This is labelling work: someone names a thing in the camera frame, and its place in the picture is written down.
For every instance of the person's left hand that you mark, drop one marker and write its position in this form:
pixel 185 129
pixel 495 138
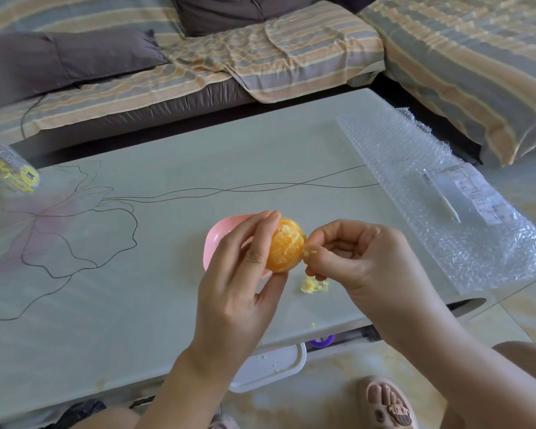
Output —
pixel 232 303

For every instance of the person's right hand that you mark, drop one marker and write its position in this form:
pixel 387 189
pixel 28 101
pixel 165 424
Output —
pixel 379 268

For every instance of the pink plastic dish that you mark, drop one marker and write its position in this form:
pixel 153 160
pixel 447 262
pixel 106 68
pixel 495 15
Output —
pixel 216 238

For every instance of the small white pith clump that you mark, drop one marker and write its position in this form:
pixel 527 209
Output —
pixel 313 286

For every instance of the orange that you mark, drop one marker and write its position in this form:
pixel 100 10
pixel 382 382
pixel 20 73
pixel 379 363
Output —
pixel 286 245

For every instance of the person's left forearm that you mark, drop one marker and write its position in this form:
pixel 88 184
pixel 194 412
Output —
pixel 183 397

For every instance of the person's left foot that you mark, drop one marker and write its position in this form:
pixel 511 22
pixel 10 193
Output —
pixel 221 424

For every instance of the person's foot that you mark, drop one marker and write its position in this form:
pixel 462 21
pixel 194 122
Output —
pixel 386 404
pixel 221 424

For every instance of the person's right foot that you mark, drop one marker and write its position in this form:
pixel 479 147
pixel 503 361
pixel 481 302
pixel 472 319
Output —
pixel 386 404

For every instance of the person's left leg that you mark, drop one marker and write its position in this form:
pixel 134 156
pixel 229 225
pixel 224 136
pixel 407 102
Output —
pixel 107 420

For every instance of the person's leg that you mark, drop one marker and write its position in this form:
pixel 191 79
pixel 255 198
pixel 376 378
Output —
pixel 107 420
pixel 527 359

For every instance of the person's right leg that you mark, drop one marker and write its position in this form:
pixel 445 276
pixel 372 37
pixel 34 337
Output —
pixel 527 359

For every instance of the black box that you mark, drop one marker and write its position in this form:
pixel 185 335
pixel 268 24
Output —
pixel 370 333

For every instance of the white plastic container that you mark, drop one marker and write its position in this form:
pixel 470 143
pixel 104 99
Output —
pixel 277 366

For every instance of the thin white stick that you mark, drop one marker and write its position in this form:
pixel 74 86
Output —
pixel 442 201

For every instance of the clear bubble wrap sheet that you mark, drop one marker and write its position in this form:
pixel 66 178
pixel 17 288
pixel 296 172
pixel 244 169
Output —
pixel 391 151

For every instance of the clear plastic bag paper label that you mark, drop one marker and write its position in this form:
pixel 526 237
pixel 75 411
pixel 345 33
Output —
pixel 473 196

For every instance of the black plastic bag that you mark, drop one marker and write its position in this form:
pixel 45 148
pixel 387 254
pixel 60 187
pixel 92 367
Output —
pixel 76 413

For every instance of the dark brown sofa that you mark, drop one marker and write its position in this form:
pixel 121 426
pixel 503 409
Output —
pixel 138 113

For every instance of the striped sofa sheet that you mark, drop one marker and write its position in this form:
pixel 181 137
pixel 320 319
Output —
pixel 455 58
pixel 303 55

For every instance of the clear bottle yellow label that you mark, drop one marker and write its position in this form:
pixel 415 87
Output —
pixel 6 169

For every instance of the dark purple cushion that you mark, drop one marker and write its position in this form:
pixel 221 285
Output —
pixel 357 3

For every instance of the grey upright cushion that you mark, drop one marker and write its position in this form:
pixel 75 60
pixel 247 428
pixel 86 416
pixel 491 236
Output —
pixel 241 13

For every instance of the grey flat pillow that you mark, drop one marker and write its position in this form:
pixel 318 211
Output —
pixel 62 62

